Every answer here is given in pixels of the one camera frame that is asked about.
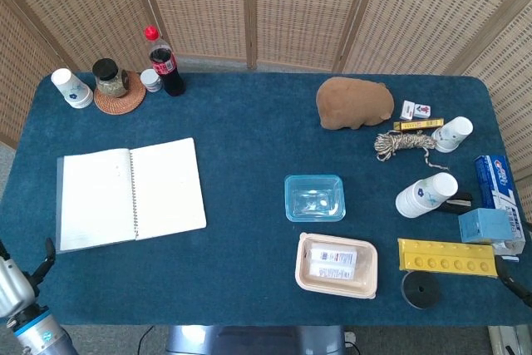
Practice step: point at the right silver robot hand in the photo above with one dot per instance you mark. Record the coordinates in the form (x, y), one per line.
(517, 282)

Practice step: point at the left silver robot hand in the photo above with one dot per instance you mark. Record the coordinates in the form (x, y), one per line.
(12, 288)

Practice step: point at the white spiral notebook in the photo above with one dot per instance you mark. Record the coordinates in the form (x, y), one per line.
(166, 188)

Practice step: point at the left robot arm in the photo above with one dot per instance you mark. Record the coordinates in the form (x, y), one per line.
(41, 332)

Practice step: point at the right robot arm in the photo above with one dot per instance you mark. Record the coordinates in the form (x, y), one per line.
(511, 340)

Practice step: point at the dark robot base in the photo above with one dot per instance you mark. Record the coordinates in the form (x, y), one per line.
(253, 340)

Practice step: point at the light blue cardboard box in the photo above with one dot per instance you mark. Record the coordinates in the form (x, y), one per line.
(482, 226)

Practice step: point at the yellow block with round holes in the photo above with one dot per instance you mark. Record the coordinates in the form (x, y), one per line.
(446, 257)

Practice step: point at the black round disc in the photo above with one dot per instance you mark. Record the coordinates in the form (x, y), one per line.
(420, 289)

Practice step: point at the black stapler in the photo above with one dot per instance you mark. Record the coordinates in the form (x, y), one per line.
(457, 201)

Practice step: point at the blue toothpaste box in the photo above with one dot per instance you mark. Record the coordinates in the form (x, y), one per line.
(496, 182)

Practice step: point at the stack of flowered paper cups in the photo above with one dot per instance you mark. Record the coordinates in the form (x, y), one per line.
(426, 196)

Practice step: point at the paper cup with green sprig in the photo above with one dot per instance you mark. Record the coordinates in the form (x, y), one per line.
(453, 132)

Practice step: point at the beige tray with clear lid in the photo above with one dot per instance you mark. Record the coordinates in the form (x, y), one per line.
(336, 265)

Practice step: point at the small white printed box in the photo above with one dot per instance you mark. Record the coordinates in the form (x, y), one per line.
(334, 256)
(332, 272)

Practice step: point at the slim yellow box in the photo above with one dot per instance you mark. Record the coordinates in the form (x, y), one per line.
(417, 124)

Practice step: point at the mahjong tile with red print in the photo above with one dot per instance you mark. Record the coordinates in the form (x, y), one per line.
(422, 110)

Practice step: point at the paper cup with blue flower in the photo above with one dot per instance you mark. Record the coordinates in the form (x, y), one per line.
(72, 89)

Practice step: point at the round woven rattan coaster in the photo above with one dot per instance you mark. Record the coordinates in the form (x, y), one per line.
(124, 103)

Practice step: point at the blue clear plastic container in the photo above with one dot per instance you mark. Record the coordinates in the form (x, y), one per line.
(314, 198)

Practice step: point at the glass jar with black lid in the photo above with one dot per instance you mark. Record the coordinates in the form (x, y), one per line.
(110, 80)

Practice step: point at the brown plush capybara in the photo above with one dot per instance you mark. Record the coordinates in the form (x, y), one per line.
(353, 103)

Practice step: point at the small white plastic jar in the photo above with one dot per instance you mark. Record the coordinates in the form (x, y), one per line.
(151, 80)

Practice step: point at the cola bottle with red cap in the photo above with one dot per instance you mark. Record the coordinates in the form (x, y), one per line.
(166, 68)

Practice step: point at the blue felt table cover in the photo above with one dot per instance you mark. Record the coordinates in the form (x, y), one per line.
(257, 143)

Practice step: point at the woven bamboo folding screen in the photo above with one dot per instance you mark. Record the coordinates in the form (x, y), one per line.
(266, 6)

